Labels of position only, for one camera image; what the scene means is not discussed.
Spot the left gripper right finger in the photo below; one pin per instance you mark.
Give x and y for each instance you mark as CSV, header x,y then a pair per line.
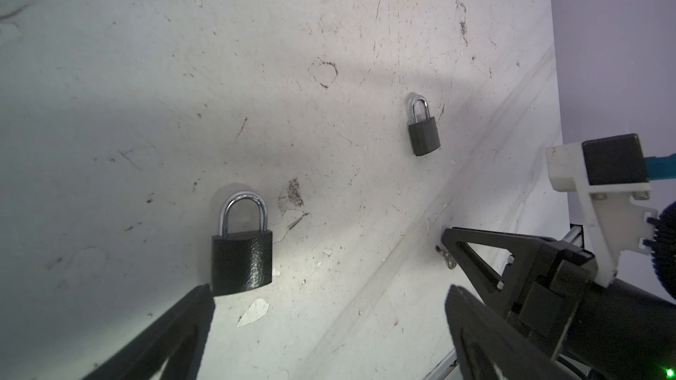
x,y
491,338

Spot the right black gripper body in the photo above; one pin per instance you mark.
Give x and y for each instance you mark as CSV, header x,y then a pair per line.
x,y
620,331

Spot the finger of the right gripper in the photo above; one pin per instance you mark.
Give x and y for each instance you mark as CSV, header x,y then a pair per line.
x,y
483,258

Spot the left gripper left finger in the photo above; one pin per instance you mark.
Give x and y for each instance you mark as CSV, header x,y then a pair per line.
x,y
172,345

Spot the black padlock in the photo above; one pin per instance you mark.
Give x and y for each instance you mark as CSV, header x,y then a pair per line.
x,y
423,134
241,261

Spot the small silver key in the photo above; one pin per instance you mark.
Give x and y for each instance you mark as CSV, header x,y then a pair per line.
x,y
450,261

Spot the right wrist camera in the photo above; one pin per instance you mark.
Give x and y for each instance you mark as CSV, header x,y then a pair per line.
x,y
610,175

